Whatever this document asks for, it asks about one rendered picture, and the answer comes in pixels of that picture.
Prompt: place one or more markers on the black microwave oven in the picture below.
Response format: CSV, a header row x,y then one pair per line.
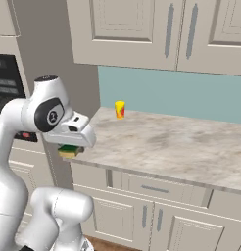
x,y
6,78

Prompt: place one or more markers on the small plain beige drawer front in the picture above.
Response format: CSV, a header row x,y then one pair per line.
x,y
89,175

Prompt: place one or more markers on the beige drawer front below microwave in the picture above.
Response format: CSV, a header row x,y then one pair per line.
x,y
31,166

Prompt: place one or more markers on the yellow and red cup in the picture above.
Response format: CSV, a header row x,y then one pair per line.
x,y
119,109

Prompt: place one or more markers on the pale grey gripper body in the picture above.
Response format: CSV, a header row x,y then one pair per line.
x,y
86,137

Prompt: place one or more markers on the beige base cupboard door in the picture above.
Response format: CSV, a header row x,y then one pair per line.
x,y
116,219
194,228

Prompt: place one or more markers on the beige cupboard door above microwave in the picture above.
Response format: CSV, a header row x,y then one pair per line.
x,y
5,16

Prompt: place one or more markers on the beige tall cupboard housing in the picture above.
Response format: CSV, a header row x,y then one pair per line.
x,y
54,39

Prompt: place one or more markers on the wide beige wall cupboard door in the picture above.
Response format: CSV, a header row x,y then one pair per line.
x,y
125,32

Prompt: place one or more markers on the narrow beige wall cupboard door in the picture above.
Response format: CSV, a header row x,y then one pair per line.
x,y
220,36

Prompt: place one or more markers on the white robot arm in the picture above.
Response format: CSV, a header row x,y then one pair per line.
x,y
8,137

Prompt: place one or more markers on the green and yellow sponge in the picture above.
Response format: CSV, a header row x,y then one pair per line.
x,y
70,152

